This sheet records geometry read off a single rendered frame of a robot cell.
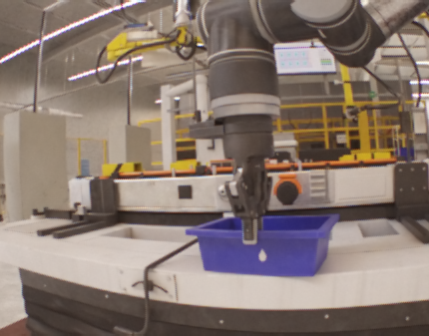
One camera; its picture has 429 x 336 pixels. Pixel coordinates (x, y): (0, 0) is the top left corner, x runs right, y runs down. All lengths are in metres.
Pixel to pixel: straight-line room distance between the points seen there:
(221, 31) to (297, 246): 0.34
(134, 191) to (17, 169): 4.46
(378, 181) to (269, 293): 0.53
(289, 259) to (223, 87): 0.27
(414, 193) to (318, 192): 0.30
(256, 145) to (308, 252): 0.18
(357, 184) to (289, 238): 0.48
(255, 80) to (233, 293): 0.34
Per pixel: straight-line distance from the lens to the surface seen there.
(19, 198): 5.52
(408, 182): 0.98
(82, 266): 0.74
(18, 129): 5.52
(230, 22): 0.52
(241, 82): 0.48
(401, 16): 0.65
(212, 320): 0.66
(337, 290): 0.55
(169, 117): 6.02
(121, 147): 7.96
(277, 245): 0.53
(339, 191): 0.96
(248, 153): 0.48
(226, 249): 0.56
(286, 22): 0.49
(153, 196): 1.12
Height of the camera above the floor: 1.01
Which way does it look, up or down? level
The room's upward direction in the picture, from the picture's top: 3 degrees counter-clockwise
